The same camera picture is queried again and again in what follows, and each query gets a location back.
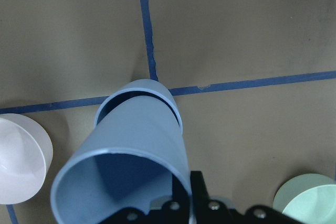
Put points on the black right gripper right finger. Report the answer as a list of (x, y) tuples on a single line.
[(200, 195)]

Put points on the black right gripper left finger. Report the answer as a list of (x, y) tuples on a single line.
[(180, 198)]

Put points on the blue cup moved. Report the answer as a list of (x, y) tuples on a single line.
[(130, 159), (142, 87)]

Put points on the green bowl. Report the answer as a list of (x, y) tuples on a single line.
[(308, 198)]

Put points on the pink bowl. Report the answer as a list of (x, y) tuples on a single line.
[(26, 155)]

